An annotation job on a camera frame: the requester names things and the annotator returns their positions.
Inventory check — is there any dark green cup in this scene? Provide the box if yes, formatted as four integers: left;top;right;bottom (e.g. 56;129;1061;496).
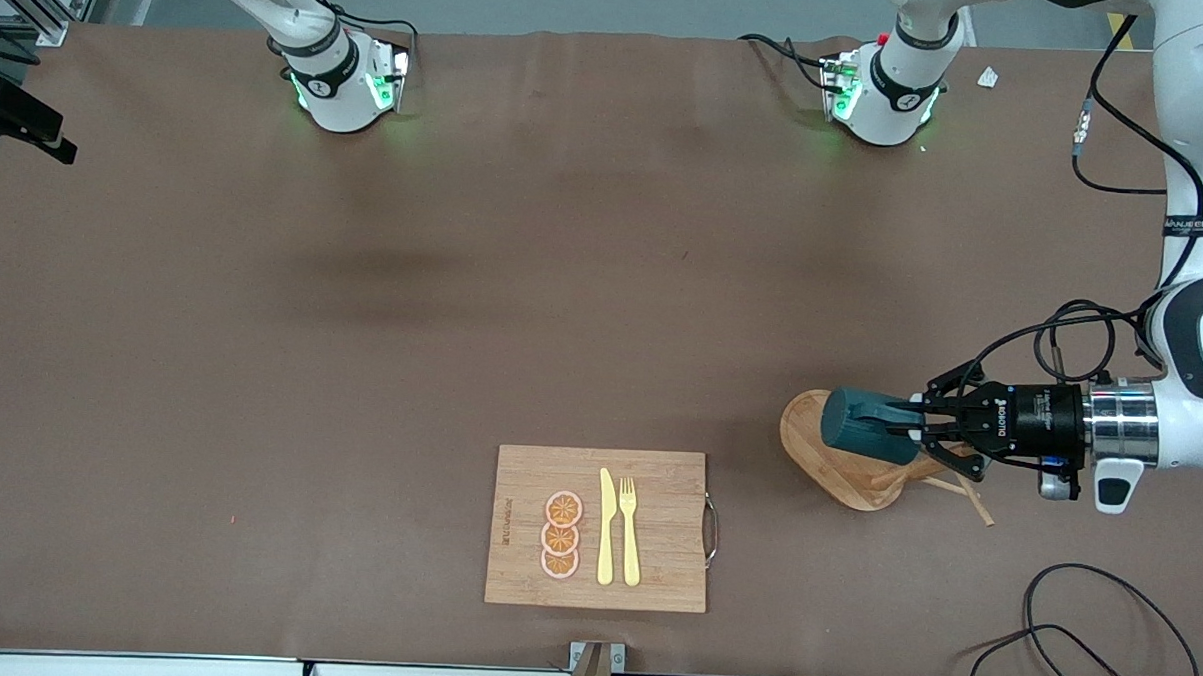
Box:
820;386;928;467

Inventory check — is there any wooden mug rack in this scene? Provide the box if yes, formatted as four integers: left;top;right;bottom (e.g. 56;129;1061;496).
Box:
776;388;1001;528

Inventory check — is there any bamboo cutting board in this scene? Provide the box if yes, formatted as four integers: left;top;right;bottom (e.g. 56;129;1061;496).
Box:
484;444;724;615

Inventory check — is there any yellow plastic fork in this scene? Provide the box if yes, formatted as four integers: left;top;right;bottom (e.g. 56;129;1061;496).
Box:
616;477;646;589

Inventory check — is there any yellow plastic knife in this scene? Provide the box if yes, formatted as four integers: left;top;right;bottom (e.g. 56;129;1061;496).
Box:
595;467;619;587

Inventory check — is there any brown table mat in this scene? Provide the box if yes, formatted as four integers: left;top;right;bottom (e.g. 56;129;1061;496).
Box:
0;7;1203;676

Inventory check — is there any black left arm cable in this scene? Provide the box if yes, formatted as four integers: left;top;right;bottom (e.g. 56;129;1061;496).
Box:
960;9;1203;400

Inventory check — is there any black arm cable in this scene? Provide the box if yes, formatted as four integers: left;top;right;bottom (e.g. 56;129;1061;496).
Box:
960;9;1203;400
286;0;421;67

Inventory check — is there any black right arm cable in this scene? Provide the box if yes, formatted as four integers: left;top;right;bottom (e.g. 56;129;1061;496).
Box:
286;0;421;67

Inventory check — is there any black left base cable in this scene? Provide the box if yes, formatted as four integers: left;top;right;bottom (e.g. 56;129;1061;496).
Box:
738;33;835;92

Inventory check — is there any metal bracket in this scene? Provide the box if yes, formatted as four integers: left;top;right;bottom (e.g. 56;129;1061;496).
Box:
562;640;627;676

